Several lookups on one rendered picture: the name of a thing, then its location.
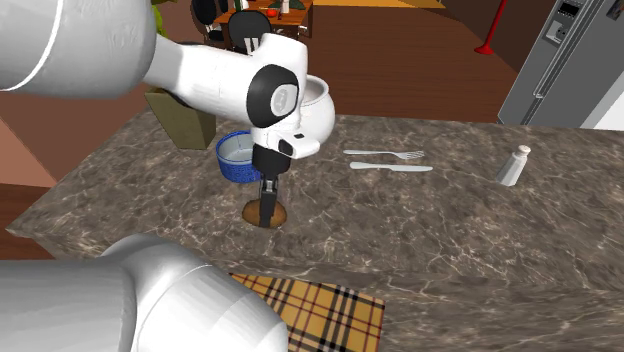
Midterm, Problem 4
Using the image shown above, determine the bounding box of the silver fork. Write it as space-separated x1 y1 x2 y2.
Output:
342 148 426 161

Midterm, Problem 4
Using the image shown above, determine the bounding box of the blue bowl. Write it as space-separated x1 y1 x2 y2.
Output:
215 130 263 184

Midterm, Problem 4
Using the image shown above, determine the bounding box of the wooden dining table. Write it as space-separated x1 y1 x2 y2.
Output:
213 0 315 42

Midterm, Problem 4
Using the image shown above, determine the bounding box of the silver knife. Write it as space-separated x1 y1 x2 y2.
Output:
348 161 435 174

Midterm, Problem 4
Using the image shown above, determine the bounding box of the black dining chair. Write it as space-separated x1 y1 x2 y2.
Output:
190 0 226 44
227 10 274 56

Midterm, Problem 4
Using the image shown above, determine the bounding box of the olive planter with green plant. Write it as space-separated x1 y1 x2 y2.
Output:
144 0 218 151

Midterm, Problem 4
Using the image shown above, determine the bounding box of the red floor lamp stand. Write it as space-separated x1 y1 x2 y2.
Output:
473 0 509 56

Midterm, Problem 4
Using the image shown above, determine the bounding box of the white round pot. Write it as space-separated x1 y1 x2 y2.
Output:
298 74 337 146

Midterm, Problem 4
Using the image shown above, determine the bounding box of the white salt shaker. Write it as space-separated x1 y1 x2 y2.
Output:
495 144 533 188

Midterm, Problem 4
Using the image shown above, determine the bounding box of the grey refrigerator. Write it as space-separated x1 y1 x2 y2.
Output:
496 0 624 131

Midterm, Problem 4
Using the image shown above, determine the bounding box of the plaid patterned robot stand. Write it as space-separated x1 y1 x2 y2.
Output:
227 272 387 352

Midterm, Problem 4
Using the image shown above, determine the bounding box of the brown potato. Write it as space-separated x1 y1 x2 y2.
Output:
242 198 288 229

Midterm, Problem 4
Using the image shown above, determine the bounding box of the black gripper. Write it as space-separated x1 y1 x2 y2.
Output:
251 143 293 229

